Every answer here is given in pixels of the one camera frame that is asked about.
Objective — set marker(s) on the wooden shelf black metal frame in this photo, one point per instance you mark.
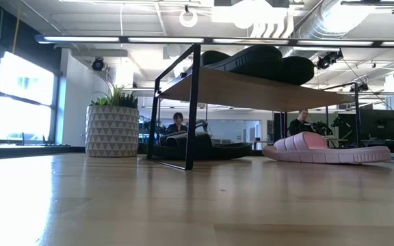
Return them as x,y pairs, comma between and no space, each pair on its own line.
251,90

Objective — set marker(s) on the person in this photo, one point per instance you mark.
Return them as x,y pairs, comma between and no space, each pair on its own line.
177,124
299,124

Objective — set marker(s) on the dark background workstation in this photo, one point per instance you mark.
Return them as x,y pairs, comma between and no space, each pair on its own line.
378,130

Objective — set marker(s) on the overhead beam with light strips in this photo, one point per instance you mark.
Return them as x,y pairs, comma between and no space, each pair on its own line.
149,39

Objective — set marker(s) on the black rubber slide sandal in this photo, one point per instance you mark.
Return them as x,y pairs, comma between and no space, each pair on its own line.
296,70
217,151
251,59

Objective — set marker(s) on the black ceiling camera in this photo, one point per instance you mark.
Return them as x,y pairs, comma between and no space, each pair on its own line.
98,64
327,61
359,87

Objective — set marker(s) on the large bright window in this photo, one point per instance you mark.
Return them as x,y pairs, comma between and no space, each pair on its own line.
22,102

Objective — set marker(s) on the silver ventilation duct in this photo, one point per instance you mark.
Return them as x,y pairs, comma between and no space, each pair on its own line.
320,24

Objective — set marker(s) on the potted plant white patterned pot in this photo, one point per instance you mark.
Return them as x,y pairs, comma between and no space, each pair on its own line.
111,133

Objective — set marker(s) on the pink rubber slide sandal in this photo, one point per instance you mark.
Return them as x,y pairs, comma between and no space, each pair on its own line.
320,153

